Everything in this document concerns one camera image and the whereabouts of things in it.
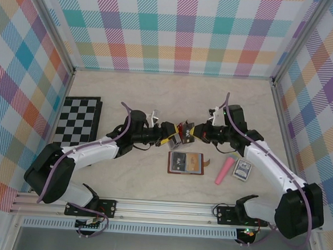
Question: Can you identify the clear acrylic card stand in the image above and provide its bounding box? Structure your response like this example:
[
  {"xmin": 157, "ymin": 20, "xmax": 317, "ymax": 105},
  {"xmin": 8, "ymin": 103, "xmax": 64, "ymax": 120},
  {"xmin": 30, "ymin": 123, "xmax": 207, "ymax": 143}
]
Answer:
[{"xmin": 166, "ymin": 118, "xmax": 197, "ymax": 153}]

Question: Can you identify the brown leather card holder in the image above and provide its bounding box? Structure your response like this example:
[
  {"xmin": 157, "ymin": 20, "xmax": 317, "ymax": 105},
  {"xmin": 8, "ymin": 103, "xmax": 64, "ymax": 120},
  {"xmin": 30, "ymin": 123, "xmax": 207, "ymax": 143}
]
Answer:
[{"xmin": 167, "ymin": 150, "xmax": 213, "ymax": 177}]

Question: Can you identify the blue playing card deck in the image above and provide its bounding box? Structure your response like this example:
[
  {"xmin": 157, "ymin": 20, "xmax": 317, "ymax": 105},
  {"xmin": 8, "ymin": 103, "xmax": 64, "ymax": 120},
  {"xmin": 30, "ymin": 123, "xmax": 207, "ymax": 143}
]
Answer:
[{"xmin": 231, "ymin": 157, "xmax": 253, "ymax": 183}]

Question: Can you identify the white power adapter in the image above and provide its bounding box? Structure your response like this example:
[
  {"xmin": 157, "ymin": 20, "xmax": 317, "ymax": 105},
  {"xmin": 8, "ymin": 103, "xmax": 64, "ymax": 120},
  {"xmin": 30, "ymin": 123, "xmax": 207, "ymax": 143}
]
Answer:
[{"xmin": 146, "ymin": 108, "xmax": 161, "ymax": 128}]

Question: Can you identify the pink toy microphone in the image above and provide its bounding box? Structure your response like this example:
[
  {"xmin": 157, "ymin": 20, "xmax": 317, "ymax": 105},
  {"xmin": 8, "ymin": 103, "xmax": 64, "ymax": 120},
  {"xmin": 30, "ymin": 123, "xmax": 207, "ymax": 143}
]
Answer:
[{"xmin": 214, "ymin": 152, "xmax": 237, "ymax": 187}]

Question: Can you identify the black grey chessboard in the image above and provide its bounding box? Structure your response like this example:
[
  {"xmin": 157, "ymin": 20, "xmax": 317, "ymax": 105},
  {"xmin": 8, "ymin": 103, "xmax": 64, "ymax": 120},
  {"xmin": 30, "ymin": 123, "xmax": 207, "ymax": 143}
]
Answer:
[{"xmin": 51, "ymin": 93, "xmax": 104, "ymax": 168}]

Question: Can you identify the grey metal panel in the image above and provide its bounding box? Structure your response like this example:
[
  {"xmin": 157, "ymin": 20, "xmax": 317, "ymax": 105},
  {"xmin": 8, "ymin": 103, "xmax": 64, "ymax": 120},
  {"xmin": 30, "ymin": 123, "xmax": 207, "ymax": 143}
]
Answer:
[{"xmin": 10, "ymin": 223, "xmax": 320, "ymax": 250}]

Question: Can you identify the small circuit board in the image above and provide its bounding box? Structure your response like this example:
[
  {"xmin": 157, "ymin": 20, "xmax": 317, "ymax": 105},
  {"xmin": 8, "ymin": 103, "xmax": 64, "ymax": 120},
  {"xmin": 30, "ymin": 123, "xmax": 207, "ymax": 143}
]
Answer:
[
  {"xmin": 238, "ymin": 226, "xmax": 257, "ymax": 238},
  {"xmin": 75, "ymin": 217, "xmax": 105, "ymax": 232}
]

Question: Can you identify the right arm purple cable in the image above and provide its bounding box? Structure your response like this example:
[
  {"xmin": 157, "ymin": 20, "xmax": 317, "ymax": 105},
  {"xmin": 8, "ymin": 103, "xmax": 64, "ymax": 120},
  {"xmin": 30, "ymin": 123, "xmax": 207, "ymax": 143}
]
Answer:
[{"xmin": 214, "ymin": 91, "xmax": 322, "ymax": 250}]

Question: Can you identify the aluminium frame bar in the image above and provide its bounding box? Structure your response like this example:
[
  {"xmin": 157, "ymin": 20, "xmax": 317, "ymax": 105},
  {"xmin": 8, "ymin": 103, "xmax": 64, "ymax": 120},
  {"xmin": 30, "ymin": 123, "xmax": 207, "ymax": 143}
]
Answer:
[
  {"xmin": 262, "ymin": 82, "xmax": 315, "ymax": 210},
  {"xmin": 72, "ymin": 63, "xmax": 275, "ymax": 85},
  {"xmin": 30, "ymin": 67, "xmax": 76, "ymax": 196}
]

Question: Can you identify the aluminium mounting rail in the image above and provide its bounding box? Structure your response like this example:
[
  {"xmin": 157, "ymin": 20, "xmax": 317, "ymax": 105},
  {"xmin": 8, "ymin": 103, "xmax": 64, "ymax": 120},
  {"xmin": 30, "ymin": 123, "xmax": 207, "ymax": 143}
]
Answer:
[{"xmin": 8, "ymin": 188, "xmax": 324, "ymax": 236}]

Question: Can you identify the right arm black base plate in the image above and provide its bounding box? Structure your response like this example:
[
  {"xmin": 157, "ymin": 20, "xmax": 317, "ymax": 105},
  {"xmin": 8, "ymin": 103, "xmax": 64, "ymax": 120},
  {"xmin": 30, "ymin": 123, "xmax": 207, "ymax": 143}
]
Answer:
[{"xmin": 215, "ymin": 205, "xmax": 270, "ymax": 229}]

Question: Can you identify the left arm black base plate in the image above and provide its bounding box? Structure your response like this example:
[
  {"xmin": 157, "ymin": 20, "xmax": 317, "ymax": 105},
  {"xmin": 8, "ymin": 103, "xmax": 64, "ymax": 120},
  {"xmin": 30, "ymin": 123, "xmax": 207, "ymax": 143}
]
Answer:
[{"xmin": 64, "ymin": 196, "xmax": 118, "ymax": 220}]

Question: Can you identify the white slotted cable duct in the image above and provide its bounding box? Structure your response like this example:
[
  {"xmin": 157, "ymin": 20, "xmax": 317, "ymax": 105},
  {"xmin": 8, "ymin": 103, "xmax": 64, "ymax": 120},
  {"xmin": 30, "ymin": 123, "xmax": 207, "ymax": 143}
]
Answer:
[{"xmin": 21, "ymin": 214, "xmax": 239, "ymax": 242}]

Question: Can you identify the aluminium frame post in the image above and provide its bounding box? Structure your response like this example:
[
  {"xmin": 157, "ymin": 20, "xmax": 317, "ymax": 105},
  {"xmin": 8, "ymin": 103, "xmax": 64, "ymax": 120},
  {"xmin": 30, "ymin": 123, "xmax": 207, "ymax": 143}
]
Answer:
[
  {"xmin": 15, "ymin": 0, "xmax": 82, "ymax": 75},
  {"xmin": 270, "ymin": 0, "xmax": 332, "ymax": 91}
]

